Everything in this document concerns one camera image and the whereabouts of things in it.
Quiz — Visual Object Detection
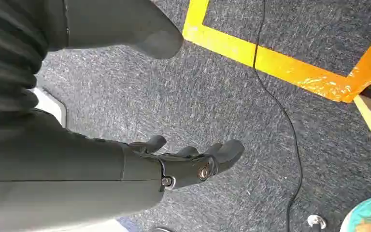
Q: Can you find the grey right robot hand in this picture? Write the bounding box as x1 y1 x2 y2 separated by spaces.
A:
0 0 246 232

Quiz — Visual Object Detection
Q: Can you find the white panel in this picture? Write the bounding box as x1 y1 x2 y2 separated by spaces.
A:
29 219 130 232
30 87 67 129

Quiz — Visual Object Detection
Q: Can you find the ribbed grey right arm sleeve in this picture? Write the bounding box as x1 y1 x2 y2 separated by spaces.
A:
0 0 49 118

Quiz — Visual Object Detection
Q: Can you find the yellow floor tape marking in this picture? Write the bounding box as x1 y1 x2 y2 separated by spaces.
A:
182 0 371 104

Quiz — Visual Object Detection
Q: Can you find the silver caster foot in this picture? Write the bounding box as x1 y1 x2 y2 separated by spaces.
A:
306 214 328 232

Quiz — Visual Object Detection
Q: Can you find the teal round container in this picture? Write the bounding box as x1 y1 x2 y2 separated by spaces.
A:
339 196 371 232

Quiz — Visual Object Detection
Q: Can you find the thin black cable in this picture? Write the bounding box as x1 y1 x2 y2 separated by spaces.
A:
252 0 303 232

